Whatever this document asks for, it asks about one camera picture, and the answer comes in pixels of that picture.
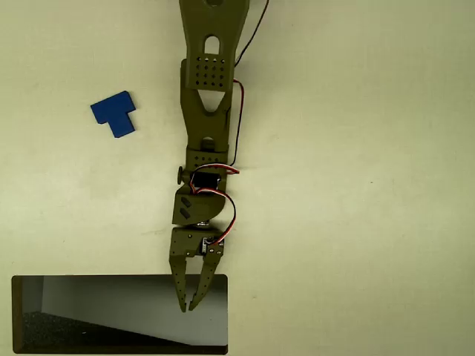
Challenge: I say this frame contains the blue T-shaped block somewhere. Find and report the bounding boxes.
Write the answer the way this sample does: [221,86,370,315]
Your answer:
[90,90,137,139]

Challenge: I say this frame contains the rectangular dark bin opening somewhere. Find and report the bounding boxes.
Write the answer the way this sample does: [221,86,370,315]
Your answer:
[10,274,229,356]

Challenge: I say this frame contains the red white black servo cable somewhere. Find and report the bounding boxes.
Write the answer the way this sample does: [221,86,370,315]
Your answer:
[189,165,241,194]
[194,189,238,246]

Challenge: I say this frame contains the long red black cable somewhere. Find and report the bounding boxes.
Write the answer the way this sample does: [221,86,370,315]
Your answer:
[229,78,246,168]

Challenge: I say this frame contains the thin dark red cable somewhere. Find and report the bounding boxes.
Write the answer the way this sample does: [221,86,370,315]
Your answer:
[233,0,269,70]

